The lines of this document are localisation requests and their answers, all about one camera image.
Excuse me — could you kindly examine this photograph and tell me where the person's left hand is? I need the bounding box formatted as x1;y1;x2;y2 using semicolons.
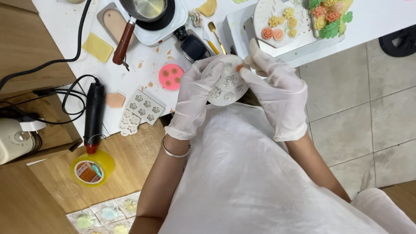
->
165;55;225;140

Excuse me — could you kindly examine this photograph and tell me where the person's right hand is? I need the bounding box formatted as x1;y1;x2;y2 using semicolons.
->
239;38;308;142

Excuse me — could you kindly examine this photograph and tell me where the white round flower silicone mould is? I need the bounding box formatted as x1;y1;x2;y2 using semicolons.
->
207;54;251;106

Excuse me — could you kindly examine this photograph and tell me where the pink round silicone mould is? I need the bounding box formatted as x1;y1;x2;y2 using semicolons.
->
158;63;185;91

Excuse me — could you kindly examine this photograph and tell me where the white rectangular rose mould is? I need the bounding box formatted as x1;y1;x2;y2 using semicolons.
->
125;89;166;126

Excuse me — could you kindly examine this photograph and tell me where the silver bangle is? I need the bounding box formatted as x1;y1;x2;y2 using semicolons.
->
161;133;192;159

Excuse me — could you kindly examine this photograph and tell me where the white flower cluster mould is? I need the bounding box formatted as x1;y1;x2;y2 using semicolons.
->
118;109;141;137

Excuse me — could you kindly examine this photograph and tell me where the gold spoon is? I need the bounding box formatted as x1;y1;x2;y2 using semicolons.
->
208;21;227;55

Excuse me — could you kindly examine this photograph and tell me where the white oval plaque with flowers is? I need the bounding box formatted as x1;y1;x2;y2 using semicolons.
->
252;0;309;49

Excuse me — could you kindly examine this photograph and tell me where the white electric hot plate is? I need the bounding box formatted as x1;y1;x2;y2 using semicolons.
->
114;0;189;46

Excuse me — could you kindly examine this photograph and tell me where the peach hexagon wax piece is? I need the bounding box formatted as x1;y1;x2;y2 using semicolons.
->
105;93;126;109

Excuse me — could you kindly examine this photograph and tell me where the white box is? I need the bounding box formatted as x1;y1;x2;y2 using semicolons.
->
223;9;346;63

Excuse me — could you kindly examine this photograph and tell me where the white apron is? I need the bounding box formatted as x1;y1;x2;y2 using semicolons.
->
158;103;389;234

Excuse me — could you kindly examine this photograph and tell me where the yellow round wax piece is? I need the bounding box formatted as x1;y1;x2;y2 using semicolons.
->
197;0;218;18

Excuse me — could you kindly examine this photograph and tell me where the white plaque with green leaves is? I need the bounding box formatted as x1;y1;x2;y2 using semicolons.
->
307;0;354;40

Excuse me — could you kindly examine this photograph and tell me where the black heat gun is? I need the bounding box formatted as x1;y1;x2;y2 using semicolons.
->
83;82;106;155

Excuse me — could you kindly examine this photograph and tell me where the yellow wax slab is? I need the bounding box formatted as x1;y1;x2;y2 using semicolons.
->
81;32;114;63

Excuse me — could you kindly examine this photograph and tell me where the grey tray with beige mould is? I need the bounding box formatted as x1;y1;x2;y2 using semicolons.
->
96;3;137;47

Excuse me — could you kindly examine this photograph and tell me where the yellow tape roll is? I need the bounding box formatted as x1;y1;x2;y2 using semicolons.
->
70;149;115;188

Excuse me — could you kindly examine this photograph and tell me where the wrapped yellow flower wax sachet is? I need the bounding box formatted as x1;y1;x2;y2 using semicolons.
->
105;219;132;234
115;191;141;219

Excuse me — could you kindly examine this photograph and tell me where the black object on floor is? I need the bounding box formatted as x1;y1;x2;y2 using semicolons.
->
378;27;416;58

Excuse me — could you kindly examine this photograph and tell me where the wrapped blue flower wax sachet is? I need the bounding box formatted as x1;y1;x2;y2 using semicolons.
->
90;199;126;225

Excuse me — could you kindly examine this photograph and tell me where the clear plastic lid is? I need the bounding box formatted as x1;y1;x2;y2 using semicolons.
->
55;180;84;201

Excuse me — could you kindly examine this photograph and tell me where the person's pink trouser leg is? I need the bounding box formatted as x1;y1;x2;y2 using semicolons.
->
350;188;416;234

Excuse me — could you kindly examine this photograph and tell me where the white power adapter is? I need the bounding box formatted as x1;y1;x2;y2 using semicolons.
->
19;120;47;132

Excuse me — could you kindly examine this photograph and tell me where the wrapped green flower wax sachet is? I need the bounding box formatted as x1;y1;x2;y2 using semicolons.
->
66;208;102;233

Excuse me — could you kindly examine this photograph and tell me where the white appliance with dial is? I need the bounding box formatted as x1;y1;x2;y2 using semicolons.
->
0;118;43;166

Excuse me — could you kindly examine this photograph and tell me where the yellow handled spatula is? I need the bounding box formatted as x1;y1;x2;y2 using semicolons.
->
202;27;220;55

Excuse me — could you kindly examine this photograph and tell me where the steel saucepan with brown handle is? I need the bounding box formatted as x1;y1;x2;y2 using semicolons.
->
112;0;168;65

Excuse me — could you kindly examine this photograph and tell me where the thin black heat gun cable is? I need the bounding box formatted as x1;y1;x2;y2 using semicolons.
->
0;74;101;125

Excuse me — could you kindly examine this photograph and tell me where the thick black power cable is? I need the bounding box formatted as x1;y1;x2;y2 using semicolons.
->
0;0;92;91

